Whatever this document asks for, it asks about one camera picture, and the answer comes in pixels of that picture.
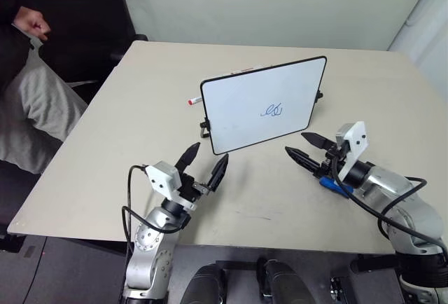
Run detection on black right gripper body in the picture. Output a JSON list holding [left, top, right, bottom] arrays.
[[314, 144, 348, 180]]

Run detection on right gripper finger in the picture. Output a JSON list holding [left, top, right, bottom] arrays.
[[301, 132, 337, 151], [284, 146, 322, 176]]

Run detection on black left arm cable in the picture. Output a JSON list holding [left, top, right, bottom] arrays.
[[120, 165, 192, 259]]

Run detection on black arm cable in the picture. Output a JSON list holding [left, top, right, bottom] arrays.
[[331, 155, 448, 252], [120, 165, 192, 259]]

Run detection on person's grey trousers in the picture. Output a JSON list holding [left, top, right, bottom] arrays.
[[0, 61, 89, 175]]

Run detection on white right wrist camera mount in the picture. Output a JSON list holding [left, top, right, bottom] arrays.
[[335, 120, 368, 184]]

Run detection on person's bare hand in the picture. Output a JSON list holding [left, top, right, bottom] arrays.
[[12, 5, 53, 42]]

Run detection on blue eraser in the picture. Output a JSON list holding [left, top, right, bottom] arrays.
[[318, 176, 351, 199]]

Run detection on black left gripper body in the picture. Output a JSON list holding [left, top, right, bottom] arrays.
[[177, 173, 214, 203]]

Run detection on person's black top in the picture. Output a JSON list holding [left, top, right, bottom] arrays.
[[0, 22, 38, 93]]

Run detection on black office chair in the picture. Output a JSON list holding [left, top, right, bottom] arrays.
[[20, 0, 150, 90]]

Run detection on white and red marker pen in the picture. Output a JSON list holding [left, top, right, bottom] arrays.
[[230, 64, 274, 75]]

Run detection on black cylindrical bar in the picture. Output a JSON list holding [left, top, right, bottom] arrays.
[[349, 253, 400, 274]]

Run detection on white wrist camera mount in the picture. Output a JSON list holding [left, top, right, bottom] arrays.
[[144, 160, 197, 212], [335, 120, 368, 184]]

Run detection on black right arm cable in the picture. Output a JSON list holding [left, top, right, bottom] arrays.
[[331, 155, 448, 252]]

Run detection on translucent white curtain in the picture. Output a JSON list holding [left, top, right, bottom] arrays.
[[386, 0, 448, 76]]

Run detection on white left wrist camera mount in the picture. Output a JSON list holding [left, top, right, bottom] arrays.
[[144, 160, 197, 212]]

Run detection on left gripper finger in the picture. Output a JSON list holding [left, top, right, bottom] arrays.
[[174, 143, 202, 176], [206, 153, 230, 193]]

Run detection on dark rounded shape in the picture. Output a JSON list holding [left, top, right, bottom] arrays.
[[256, 256, 319, 304], [180, 263, 228, 304]]

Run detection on black-framed whiteboard with stand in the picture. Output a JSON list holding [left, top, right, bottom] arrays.
[[198, 55, 328, 156]]

